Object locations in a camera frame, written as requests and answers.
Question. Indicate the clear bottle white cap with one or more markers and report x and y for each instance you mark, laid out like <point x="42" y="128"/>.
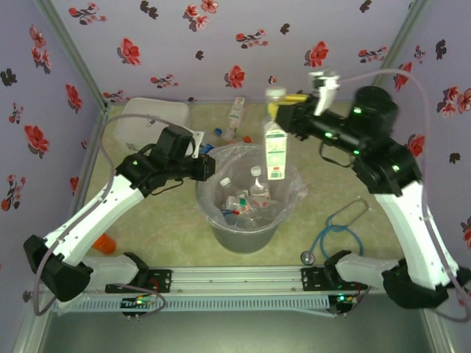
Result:
<point x="276" y="93"/>
<point x="225" y="182"/>

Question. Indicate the white green milk carton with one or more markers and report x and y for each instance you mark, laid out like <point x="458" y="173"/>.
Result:
<point x="275" y="150"/>

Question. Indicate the small clear bottle orange cap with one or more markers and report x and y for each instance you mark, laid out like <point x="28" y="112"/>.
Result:
<point x="231" y="131"/>

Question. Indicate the clear bottle blue-tinted base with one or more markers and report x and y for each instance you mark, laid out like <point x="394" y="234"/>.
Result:
<point x="232" y="217"/>

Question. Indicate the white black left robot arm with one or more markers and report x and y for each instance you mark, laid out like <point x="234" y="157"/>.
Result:
<point x="95" y="217"/>

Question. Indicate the grey mesh waste bin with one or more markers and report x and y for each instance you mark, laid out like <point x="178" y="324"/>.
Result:
<point x="243" y="240"/>

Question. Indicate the bottle green white label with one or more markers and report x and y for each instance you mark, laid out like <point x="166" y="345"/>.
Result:
<point x="237" y="108"/>

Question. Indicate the clear bottle blue cap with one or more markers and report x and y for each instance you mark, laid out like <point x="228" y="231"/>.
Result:
<point x="218" y="131"/>

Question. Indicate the white lidded plastic container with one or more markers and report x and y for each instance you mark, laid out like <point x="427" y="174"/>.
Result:
<point x="147" y="110"/>

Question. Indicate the bottle red white label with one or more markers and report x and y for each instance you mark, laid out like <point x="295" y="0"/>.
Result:
<point x="259" y="189"/>

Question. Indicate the bottle green red label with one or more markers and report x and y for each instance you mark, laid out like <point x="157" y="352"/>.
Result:
<point x="241" y="203"/>

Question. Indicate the clear plastic bottle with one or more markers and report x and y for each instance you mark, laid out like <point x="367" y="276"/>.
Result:
<point x="263" y="211"/>

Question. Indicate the orange pill bottle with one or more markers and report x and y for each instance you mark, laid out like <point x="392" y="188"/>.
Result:
<point x="106" y="244"/>

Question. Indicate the blue stethoscope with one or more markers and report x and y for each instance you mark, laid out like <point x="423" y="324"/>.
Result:
<point x="307" y="257"/>

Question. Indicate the small controller board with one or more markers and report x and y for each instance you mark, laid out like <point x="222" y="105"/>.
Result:
<point x="342" y="298"/>
<point x="138" y="302"/>

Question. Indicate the aluminium side rail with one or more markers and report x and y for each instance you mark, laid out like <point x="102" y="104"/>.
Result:
<point x="92" y="150"/>

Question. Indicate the aluminium frame post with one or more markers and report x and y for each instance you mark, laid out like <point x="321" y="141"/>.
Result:
<point x="76" y="55"/>
<point x="405" y="29"/>

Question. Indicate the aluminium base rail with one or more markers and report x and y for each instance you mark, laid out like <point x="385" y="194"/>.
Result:
<point x="235" y="279"/>

